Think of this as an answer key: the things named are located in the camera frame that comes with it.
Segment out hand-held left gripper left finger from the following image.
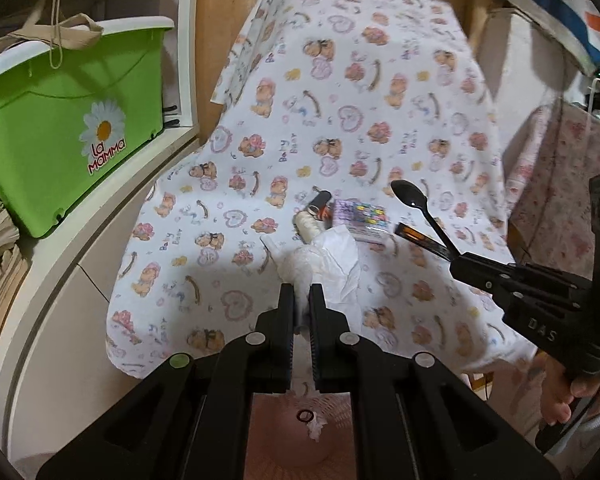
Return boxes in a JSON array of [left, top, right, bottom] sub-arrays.
[[36, 283, 297, 480]]

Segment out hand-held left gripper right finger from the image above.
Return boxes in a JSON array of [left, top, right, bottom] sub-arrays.
[[308, 284, 561, 480]]

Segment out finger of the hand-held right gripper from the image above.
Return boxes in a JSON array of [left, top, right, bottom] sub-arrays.
[[480, 283, 528, 319], [449, 251, 594, 295]]

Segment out clear plastic bag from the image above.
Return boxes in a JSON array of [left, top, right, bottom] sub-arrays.
[[260, 234, 322, 311]]

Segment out white tissue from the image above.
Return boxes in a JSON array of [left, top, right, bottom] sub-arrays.
[[311, 226, 365, 322]]

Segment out black orange wrapper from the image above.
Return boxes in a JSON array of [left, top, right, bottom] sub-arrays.
[[394, 221, 452, 262]]

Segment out cream thread spool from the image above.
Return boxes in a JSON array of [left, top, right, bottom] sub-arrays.
[[293, 210, 324, 244]]

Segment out colourful printed packet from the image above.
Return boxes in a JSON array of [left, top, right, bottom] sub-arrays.
[[329, 198, 389, 244]]

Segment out black plastic spoon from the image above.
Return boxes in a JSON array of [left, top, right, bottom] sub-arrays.
[[391, 179, 462, 261]]

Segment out black cylinder with red band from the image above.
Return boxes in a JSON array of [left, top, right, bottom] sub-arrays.
[[307, 187, 335, 217]]

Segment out pink plastic basket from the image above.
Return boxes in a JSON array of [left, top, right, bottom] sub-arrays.
[[244, 392, 362, 480]]

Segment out person's right hand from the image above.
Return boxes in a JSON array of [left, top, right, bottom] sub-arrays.
[[541, 352, 600, 429]]

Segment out pink floral cloth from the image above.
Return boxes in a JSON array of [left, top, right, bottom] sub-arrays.
[[506, 102, 600, 282]]

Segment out white cabinet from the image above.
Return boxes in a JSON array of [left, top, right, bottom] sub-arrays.
[[479, 7, 598, 171]]

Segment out bear print white cloth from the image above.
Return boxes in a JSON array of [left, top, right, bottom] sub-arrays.
[[105, 0, 539, 382]]

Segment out white shelf unit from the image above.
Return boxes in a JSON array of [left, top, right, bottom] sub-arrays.
[[0, 0, 203, 466]]

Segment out striped blue orange cloth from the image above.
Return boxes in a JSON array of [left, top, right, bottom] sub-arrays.
[[495, 0, 600, 77]]

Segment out green plastic tub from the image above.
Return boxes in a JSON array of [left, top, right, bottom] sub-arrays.
[[0, 15, 177, 239]]

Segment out beige tote bag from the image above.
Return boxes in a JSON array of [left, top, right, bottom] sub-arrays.
[[0, 0, 107, 70]]

